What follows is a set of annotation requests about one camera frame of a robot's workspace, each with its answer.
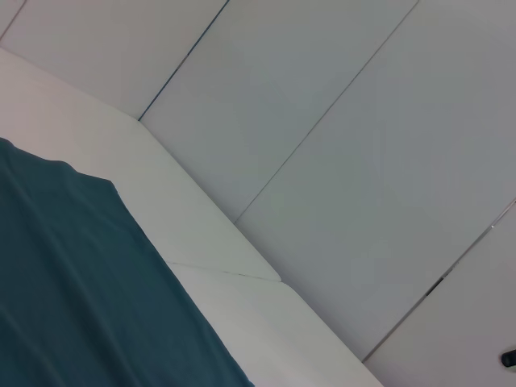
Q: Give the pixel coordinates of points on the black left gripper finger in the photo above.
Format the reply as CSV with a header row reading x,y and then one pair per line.
x,y
510,359

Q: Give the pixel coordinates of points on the teal t-shirt with beige print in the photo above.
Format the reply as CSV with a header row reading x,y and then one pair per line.
x,y
80,282

